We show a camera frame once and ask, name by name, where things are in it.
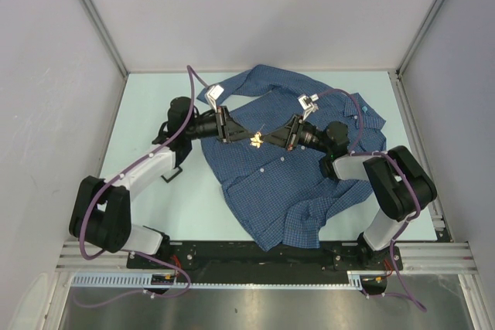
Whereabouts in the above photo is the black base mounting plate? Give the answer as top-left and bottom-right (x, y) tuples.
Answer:
(126, 240), (404, 285)

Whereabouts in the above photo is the black open box lower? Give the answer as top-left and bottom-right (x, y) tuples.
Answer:
(161, 166), (183, 183)

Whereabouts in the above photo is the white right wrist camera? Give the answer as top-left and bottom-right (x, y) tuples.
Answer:
(298, 94), (319, 121)

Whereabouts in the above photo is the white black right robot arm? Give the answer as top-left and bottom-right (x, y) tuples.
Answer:
(255, 115), (438, 269)

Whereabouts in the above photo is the left aluminium frame post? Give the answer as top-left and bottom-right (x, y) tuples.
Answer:
(78, 0), (129, 79)

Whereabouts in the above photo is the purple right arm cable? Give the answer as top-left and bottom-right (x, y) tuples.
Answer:
(312, 88), (428, 314)

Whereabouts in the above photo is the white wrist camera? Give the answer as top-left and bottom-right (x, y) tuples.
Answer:
(204, 84), (224, 111)
(298, 94), (319, 121)

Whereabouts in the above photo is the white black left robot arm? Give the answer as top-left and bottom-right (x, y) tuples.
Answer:
(69, 97), (253, 268)

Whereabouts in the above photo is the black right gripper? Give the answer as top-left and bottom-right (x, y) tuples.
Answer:
(260, 114), (330, 154)

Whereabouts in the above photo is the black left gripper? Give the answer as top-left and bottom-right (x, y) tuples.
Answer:
(185, 106), (254, 144)

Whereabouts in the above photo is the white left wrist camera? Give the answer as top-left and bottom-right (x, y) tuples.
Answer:
(204, 84), (224, 111)

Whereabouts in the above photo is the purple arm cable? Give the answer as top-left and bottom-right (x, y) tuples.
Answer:
(73, 63), (212, 308)
(312, 88), (428, 314)

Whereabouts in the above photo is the aluminium frame post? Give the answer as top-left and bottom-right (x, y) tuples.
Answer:
(78, 0), (129, 79)
(396, 0), (471, 76)

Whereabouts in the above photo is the gold leaf brooch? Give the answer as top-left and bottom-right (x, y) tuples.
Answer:
(250, 123), (266, 148)

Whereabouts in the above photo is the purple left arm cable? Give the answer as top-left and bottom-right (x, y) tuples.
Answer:
(73, 63), (212, 308)

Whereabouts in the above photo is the right aluminium frame post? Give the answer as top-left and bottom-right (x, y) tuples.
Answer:
(396, 0), (471, 76)

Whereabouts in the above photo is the white slotted cable duct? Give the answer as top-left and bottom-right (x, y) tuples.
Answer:
(71, 270), (388, 290)

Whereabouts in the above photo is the aluminium front rail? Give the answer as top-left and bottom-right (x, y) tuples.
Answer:
(56, 241), (478, 274)

